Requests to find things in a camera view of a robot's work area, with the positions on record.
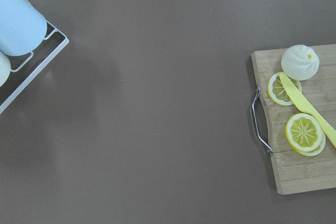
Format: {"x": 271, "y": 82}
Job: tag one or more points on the cream white cup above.
{"x": 5, "y": 68}

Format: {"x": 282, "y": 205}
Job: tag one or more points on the lower lemon slice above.
{"x": 305, "y": 135}

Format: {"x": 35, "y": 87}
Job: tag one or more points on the white wire rack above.
{"x": 26, "y": 67}

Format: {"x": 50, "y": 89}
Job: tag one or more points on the lemon slice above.
{"x": 276, "y": 91}
{"x": 305, "y": 135}

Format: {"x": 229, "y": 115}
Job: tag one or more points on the metal cutting board handle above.
{"x": 265, "y": 144}

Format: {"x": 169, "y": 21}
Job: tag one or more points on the yellow plastic knife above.
{"x": 303, "y": 105}

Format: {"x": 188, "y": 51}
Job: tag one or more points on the upper lemon slice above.
{"x": 276, "y": 91}

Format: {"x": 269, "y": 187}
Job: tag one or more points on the wooden cutting board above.
{"x": 293, "y": 172}

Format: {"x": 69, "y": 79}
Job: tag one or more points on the light blue cup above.
{"x": 23, "y": 28}

